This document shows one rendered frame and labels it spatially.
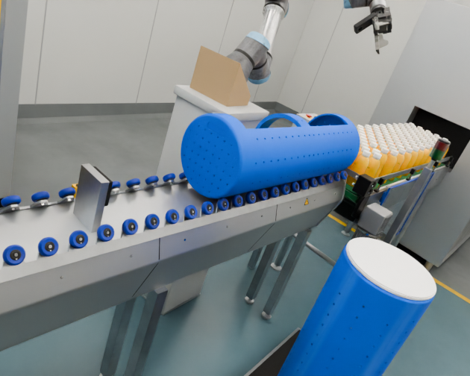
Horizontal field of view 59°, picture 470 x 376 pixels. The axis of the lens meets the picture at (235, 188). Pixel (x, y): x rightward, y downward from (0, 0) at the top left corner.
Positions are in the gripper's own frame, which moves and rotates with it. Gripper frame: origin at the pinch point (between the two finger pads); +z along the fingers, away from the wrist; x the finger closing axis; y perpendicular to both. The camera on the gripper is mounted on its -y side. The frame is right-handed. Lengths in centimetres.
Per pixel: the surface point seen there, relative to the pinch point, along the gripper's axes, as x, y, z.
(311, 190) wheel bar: 17, -33, 64
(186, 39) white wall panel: 157, -190, -208
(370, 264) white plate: -28, -10, 112
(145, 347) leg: -4, -92, 135
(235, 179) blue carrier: -41, -49, 87
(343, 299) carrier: -25, -19, 121
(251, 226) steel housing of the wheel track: -11, -52, 91
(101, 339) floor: 26, -132, 129
